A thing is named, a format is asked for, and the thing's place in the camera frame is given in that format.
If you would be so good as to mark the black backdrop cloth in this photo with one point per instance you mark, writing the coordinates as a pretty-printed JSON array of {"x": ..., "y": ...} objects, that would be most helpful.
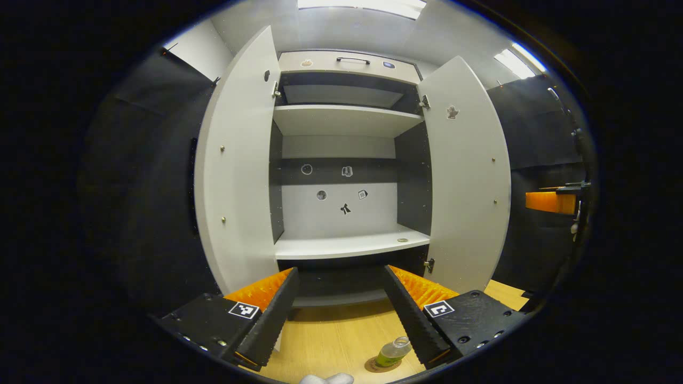
[{"x": 149, "y": 186}]

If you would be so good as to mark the large ceiling light panel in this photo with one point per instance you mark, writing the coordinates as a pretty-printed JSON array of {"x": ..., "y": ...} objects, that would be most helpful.
[{"x": 363, "y": 6}]

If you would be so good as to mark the narrow ceiling light panel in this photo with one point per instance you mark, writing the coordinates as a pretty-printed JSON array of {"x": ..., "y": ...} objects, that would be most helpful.
[{"x": 517, "y": 61}]

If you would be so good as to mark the green label plastic bottle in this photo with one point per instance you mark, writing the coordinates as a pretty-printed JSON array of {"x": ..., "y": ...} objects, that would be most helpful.
[{"x": 392, "y": 352}]

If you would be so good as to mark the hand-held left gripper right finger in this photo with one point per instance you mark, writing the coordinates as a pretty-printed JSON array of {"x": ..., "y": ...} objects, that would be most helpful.
[{"x": 411, "y": 320}]

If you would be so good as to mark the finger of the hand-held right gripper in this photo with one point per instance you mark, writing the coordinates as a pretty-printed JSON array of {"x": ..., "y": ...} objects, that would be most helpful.
[
  {"x": 576, "y": 187},
  {"x": 549, "y": 202}
]

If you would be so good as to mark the round brown coaster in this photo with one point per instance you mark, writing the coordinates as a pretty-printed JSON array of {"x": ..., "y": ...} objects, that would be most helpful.
[{"x": 372, "y": 367}]

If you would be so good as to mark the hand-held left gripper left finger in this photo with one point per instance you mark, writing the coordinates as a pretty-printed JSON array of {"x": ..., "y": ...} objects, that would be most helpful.
[{"x": 272, "y": 320}]

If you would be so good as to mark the white cabinet door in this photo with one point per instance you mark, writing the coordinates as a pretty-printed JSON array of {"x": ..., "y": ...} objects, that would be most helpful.
[
  {"x": 469, "y": 186},
  {"x": 240, "y": 176}
]

